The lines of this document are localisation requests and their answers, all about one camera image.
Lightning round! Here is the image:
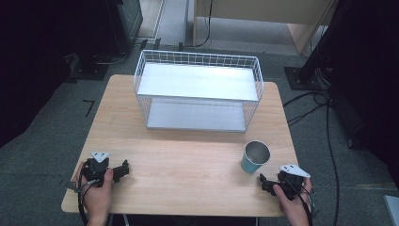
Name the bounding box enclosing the black cabinet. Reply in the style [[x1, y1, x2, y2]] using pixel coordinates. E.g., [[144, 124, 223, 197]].
[[104, 0, 144, 56]]

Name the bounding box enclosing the black floor cable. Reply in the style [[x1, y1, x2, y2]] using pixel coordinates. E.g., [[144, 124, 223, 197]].
[[282, 89, 342, 226]]

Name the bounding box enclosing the black hanging cable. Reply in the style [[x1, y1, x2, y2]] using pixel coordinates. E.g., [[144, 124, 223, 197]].
[[178, 0, 215, 52]]

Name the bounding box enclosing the person's right hand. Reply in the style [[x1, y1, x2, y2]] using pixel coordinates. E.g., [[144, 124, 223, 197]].
[[272, 177, 314, 226]]

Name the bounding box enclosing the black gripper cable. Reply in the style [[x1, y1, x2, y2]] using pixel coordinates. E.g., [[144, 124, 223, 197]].
[[283, 175, 315, 226], [76, 169, 97, 226]]

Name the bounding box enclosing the teal metal cup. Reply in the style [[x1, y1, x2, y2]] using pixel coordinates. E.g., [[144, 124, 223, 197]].
[[240, 140, 271, 174]]

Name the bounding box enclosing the person's left hand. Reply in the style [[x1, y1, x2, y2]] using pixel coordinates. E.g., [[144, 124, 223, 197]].
[[72, 161, 115, 226]]

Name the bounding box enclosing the white wire shelf rack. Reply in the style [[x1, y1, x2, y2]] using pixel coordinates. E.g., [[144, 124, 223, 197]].
[[133, 49, 264, 134]]

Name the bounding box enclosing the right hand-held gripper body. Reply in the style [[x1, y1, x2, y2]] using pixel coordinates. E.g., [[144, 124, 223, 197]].
[[275, 163, 311, 202]]

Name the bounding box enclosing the white flat object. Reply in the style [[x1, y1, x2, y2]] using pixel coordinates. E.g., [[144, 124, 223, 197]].
[[383, 194, 399, 226]]

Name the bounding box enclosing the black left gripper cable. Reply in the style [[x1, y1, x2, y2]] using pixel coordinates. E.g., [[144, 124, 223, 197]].
[[76, 169, 97, 226]]

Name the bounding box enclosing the light wooden desk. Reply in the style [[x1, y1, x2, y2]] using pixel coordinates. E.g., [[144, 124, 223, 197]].
[[192, 0, 340, 56]]

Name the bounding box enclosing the black metal stand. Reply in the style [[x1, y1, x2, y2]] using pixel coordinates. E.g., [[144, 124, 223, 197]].
[[283, 0, 357, 91]]

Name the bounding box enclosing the black stand base plate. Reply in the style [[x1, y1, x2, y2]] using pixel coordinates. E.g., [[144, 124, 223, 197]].
[[69, 55, 113, 81]]

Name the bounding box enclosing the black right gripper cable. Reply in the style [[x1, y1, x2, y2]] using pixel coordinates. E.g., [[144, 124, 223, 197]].
[[283, 175, 315, 226]]

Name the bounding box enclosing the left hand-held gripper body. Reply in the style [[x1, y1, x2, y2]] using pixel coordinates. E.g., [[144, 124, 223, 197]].
[[82, 152, 111, 188]]

